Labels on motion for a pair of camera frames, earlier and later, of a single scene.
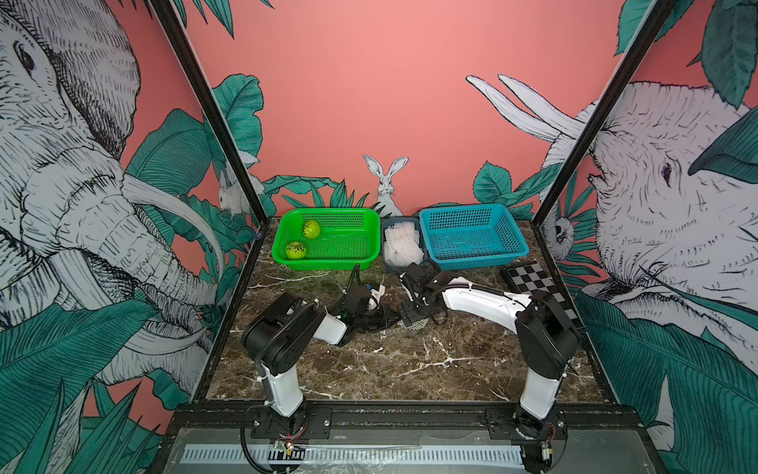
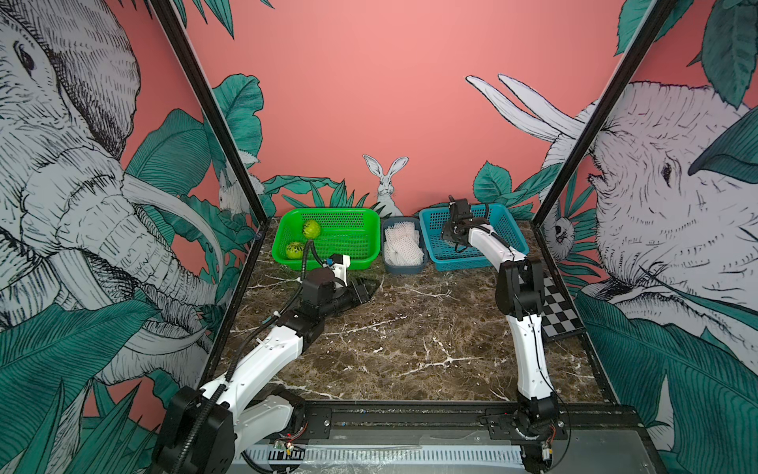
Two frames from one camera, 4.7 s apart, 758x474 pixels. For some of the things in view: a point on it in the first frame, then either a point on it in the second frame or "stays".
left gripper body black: x=372 y=321 to x=342 y=300
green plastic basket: x=349 y=238 stays
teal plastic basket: x=472 y=236 stays
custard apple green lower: x=295 y=250 stays
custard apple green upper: x=311 y=229 stays
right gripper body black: x=415 y=309 to x=449 y=230
